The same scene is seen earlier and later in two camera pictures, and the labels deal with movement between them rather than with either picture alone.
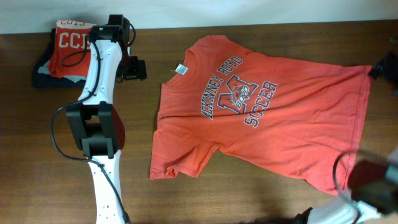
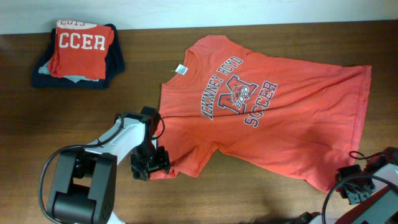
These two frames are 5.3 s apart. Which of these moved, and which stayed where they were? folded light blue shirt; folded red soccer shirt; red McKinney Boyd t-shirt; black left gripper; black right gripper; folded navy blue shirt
Moved: black right gripper; black left gripper
Stayed: red McKinney Boyd t-shirt; folded red soccer shirt; folded navy blue shirt; folded light blue shirt
